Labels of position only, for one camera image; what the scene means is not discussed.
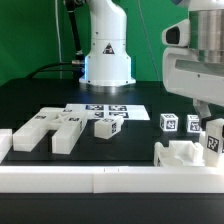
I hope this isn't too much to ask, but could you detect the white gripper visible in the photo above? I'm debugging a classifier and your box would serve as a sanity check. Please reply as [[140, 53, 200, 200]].
[[162, 47, 224, 119]]

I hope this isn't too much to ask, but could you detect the white chair seat part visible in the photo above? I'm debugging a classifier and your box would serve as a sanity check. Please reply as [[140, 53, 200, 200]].
[[153, 140, 205, 167]]

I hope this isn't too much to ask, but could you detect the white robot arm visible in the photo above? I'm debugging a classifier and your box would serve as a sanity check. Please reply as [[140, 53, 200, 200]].
[[80, 0, 224, 118]]

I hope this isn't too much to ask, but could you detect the white chair back part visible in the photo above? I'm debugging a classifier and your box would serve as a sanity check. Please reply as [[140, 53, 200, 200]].
[[13, 108, 87, 154]]

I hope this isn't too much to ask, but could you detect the white tagged cube far right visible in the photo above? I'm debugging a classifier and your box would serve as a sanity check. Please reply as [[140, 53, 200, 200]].
[[186, 115, 200, 133]]

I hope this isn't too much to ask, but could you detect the white paper tag sheet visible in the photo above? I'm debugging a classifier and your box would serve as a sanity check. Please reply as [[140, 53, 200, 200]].
[[65, 104, 150, 120]]

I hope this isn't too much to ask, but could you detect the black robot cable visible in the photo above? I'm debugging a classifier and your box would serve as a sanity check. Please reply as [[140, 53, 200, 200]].
[[25, 0, 86, 79]]

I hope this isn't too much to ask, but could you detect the white thin cable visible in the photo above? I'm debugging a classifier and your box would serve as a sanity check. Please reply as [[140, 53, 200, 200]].
[[54, 0, 64, 80]]

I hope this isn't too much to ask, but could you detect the white left fence wall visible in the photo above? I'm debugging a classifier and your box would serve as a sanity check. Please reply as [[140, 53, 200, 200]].
[[0, 129, 12, 163]]

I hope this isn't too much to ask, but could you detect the white fence wall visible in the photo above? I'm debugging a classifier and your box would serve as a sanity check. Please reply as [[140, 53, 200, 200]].
[[0, 129, 12, 163], [0, 166, 224, 193]]

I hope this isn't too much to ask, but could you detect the white front fence wall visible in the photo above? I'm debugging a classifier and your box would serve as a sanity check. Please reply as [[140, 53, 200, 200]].
[[0, 166, 224, 193]]

